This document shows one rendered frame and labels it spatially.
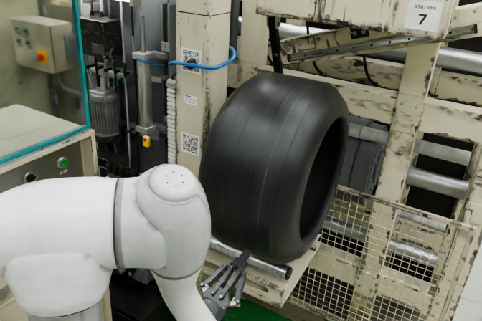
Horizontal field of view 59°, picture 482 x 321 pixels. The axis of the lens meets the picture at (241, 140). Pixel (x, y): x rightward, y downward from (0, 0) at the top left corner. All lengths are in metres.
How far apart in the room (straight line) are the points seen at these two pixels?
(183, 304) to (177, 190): 0.30
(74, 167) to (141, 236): 0.96
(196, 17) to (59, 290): 0.91
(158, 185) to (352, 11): 0.97
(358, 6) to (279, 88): 0.36
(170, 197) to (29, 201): 0.19
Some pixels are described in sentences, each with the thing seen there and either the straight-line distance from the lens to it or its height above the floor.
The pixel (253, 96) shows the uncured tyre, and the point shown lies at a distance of 1.21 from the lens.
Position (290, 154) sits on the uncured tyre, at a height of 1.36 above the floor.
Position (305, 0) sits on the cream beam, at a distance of 1.44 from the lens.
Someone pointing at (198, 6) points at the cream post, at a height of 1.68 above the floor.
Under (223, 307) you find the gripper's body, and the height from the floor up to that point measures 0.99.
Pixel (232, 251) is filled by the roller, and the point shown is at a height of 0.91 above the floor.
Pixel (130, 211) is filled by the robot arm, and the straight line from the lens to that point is 0.59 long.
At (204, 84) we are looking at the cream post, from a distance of 1.35.
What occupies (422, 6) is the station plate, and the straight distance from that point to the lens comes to 1.35.
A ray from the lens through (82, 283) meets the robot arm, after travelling 0.64.
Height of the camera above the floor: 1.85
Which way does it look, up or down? 25 degrees down
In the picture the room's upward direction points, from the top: 4 degrees clockwise
